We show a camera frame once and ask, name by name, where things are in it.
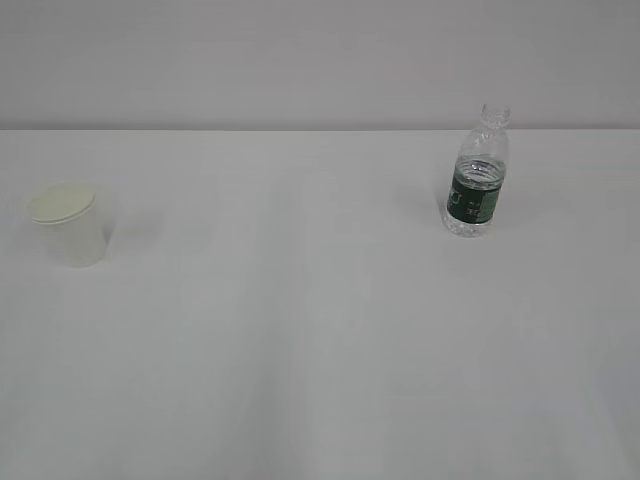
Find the clear green-label water bottle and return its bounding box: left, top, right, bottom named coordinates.
left=443, top=104, right=511, bottom=238

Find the white paper cup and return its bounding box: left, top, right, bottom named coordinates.
left=28, top=184, right=107, bottom=268

